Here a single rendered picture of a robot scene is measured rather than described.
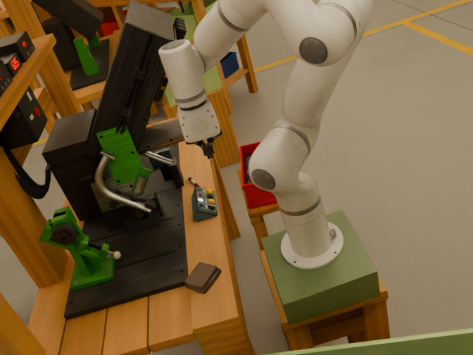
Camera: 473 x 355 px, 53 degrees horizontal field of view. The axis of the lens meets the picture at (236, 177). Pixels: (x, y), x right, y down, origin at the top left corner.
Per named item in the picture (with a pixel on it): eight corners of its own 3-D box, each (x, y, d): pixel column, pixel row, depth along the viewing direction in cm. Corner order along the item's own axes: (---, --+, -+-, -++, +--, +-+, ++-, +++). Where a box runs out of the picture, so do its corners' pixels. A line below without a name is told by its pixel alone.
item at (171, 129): (184, 123, 200) (181, 117, 198) (186, 141, 187) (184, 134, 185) (96, 148, 201) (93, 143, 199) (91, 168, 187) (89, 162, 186)
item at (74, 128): (126, 171, 220) (96, 107, 201) (122, 210, 195) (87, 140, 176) (88, 182, 220) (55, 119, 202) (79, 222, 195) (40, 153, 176)
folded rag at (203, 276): (202, 265, 155) (200, 259, 154) (222, 271, 151) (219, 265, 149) (185, 288, 149) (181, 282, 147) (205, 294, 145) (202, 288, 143)
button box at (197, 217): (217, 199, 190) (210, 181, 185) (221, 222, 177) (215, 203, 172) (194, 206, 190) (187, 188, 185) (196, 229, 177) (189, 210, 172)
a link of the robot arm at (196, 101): (172, 103, 121) (176, 113, 123) (205, 94, 121) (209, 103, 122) (172, 91, 128) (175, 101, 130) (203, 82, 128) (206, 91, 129)
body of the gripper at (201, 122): (173, 110, 122) (186, 146, 129) (211, 99, 122) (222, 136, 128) (172, 98, 129) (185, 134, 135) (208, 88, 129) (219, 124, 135)
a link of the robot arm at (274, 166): (326, 189, 132) (310, 117, 118) (300, 236, 121) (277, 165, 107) (288, 183, 139) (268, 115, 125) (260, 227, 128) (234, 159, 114)
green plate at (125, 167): (148, 170, 185) (129, 119, 179) (145, 177, 177) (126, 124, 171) (119, 179, 185) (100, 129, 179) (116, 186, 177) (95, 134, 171)
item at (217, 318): (207, 128, 268) (200, 105, 260) (250, 348, 143) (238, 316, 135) (184, 135, 269) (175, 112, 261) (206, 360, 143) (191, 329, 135)
